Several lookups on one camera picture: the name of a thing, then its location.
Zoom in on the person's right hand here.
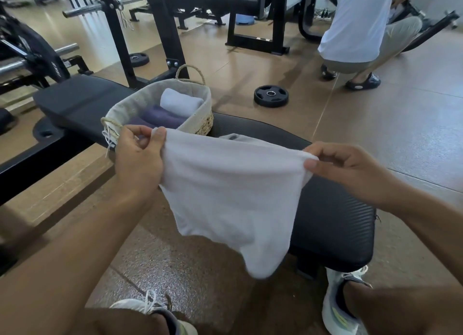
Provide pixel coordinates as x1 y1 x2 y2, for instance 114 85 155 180
303 142 398 211

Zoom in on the person's left hand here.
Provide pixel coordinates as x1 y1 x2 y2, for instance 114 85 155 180
115 125 167 201

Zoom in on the woven basket with white liner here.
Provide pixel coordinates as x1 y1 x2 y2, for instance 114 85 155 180
100 64 215 149

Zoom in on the white towel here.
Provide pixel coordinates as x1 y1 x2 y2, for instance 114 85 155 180
160 88 205 118
151 127 320 280

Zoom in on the light grey towel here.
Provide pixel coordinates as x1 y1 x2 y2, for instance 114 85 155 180
218 132 268 145

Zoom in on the person's left forearm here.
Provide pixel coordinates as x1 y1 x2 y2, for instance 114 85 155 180
0 190 156 335

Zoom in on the person's right forearm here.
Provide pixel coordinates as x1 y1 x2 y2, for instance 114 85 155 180
383 186 463 285

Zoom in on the person's left white shoe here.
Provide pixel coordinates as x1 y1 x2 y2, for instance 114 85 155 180
109 290 199 335

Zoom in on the person's white shoe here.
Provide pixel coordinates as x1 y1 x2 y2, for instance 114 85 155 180
109 290 199 335
322 265 373 335

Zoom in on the person's right leg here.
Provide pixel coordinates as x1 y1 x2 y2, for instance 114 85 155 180
343 282 463 335

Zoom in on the person's leg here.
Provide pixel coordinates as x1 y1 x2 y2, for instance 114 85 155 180
343 282 463 335
72 308 171 335

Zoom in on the person's right white shoe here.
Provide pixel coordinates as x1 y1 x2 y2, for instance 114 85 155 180
322 265 373 335

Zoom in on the person's left leg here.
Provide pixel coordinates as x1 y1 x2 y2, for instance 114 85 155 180
72 308 171 335

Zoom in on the black padded weight bench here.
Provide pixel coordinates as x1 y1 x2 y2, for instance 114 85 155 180
32 74 377 280

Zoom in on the black steel base beam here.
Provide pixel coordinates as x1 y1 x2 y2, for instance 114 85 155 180
0 128 106 206

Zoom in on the black rubber weight plate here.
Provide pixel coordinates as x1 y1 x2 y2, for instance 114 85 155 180
129 51 150 68
253 85 290 109
0 108 17 135

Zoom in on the large black weight plate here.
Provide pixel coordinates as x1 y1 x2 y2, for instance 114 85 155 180
33 116 64 141

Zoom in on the black steel squat rack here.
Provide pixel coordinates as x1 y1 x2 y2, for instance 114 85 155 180
62 0 191 90

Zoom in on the black bumper plate white print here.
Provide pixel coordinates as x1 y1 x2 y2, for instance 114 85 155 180
14 23 71 84

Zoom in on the silver steel barbell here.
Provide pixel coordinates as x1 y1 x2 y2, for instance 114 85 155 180
62 0 145 19
0 43 80 75

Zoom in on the black barbell stand frame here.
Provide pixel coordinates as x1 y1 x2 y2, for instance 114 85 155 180
0 5 94 95

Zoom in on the black bench press frame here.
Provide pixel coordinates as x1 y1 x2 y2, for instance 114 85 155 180
163 0 291 56

